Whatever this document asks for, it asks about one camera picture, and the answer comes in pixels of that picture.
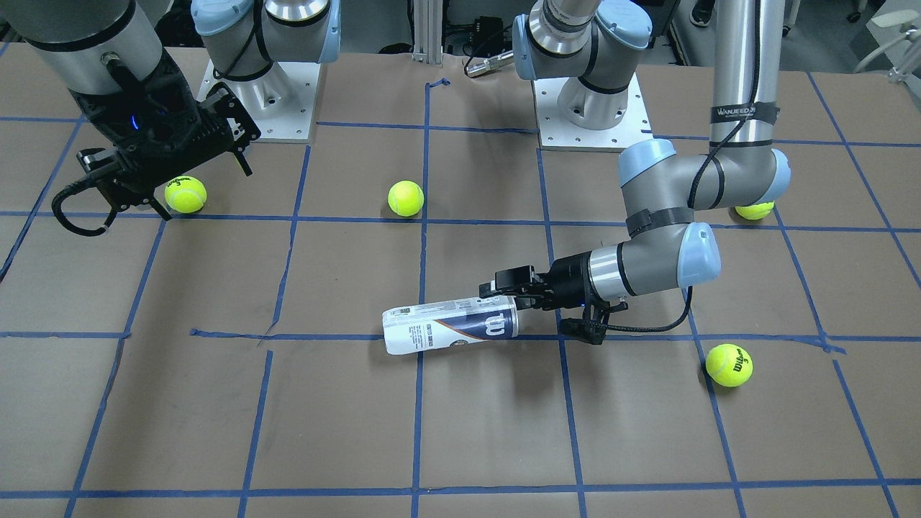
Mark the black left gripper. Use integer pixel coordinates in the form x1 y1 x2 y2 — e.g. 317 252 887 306
494 253 591 311

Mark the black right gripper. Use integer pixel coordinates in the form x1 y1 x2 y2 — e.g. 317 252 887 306
76 55 262 209

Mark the clear tennis ball can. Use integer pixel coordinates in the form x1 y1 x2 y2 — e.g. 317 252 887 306
382 296 519 356

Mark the yellow tennis ball behind arm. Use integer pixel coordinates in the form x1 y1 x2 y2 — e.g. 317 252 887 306
734 202 774 221

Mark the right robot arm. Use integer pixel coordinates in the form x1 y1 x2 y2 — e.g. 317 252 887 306
2 1 342 221

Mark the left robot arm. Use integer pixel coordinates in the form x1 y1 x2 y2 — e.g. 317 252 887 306
479 1 791 311

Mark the yellow tennis ball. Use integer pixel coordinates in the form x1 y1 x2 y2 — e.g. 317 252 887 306
705 343 753 388
164 175 208 214
387 180 425 217

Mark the yellow tennis ball centre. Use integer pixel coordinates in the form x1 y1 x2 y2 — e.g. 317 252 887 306
387 180 425 217

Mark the yellow tennis ball front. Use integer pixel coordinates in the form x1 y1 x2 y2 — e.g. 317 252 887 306
705 343 753 388

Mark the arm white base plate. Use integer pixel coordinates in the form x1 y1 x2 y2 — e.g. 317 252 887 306
532 75 653 152
222 57 323 144

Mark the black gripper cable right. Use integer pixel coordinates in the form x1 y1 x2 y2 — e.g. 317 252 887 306
50 147 170 237

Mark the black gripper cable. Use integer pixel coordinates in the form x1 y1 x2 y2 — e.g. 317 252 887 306
50 147 170 237
558 286 694 345

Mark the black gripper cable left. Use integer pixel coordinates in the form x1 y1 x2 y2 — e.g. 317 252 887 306
558 286 694 345

